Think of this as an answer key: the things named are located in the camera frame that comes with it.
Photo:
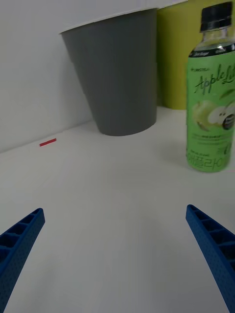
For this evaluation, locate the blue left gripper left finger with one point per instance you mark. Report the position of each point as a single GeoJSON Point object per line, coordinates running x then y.
{"type": "Point", "coordinates": [17, 247]}

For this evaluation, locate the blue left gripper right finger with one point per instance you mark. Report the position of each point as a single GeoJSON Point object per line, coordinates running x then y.
{"type": "Point", "coordinates": [215, 252]}

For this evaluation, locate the green label plastic bottle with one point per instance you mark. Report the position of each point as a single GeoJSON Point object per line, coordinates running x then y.
{"type": "Point", "coordinates": [210, 110]}

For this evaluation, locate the grey plastic waste bin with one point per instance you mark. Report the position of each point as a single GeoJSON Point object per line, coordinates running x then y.
{"type": "Point", "coordinates": [117, 78]}

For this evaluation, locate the yellow-green plastic waste bin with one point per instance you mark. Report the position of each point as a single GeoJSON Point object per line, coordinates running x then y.
{"type": "Point", "coordinates": [171, 58]}

